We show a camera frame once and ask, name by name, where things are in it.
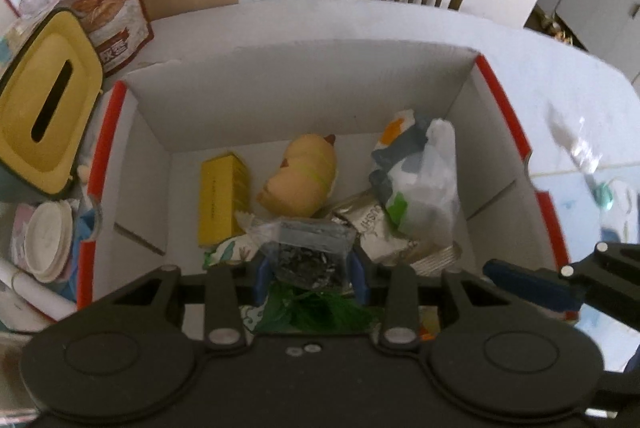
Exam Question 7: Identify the silver foil bag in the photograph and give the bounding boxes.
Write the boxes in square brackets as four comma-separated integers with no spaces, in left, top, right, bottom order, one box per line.
[326,191,462,276]

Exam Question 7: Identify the green white drawstring pouch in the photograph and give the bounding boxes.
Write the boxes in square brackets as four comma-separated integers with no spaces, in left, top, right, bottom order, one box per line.
[203,233,265,335]

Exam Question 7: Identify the black items small bag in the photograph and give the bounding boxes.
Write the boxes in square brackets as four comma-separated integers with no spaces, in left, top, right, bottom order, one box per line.
[246,218,357,292]

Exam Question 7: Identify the teal round sharpener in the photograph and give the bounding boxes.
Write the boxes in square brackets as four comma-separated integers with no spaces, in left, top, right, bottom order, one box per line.
[592,183,615,211]

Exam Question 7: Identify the yellow plush toy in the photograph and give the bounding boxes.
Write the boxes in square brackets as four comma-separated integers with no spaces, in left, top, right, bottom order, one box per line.
[257,134,337,218]

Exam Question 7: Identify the yellow rectangular box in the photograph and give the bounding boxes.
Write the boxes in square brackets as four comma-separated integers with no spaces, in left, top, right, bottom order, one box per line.
[198,153,250,248]

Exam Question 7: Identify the clear bag with blue card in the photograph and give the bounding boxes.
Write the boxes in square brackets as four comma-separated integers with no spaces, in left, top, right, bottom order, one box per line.
[369,109,460,247]

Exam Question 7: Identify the red cardboard box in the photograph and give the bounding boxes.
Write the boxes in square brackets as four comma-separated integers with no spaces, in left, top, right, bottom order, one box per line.
[77,39,570,307]

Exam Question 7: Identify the stack of white plates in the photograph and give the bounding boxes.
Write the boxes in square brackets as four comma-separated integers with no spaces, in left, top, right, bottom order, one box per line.
[10,200,74,284]

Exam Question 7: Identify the yellow green tissue box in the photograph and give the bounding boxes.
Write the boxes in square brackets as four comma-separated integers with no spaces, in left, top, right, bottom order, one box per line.
[1,8,103,203]

